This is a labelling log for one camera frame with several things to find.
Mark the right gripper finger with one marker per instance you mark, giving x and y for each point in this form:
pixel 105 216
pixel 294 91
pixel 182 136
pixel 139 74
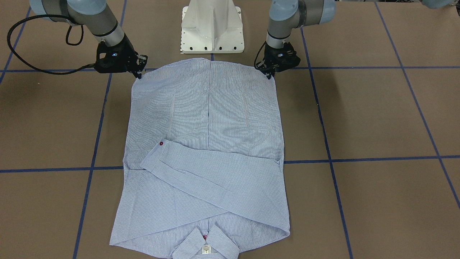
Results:
pixel 139 75

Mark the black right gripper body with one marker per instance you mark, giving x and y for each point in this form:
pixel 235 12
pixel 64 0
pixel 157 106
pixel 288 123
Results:
pixel 125 49

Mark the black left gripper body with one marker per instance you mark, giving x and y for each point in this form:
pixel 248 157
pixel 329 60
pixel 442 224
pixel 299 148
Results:
pixel 291 59

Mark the light blue striped shirt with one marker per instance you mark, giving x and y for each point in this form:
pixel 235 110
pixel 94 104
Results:
pixel 203 163

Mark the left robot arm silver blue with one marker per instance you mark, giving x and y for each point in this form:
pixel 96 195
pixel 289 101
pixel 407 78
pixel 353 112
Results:
pixel 285 15

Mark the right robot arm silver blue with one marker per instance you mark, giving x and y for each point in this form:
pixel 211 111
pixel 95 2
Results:
pixel 96 15

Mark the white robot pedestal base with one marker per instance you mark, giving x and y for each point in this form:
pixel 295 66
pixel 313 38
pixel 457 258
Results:
pixel 212 27

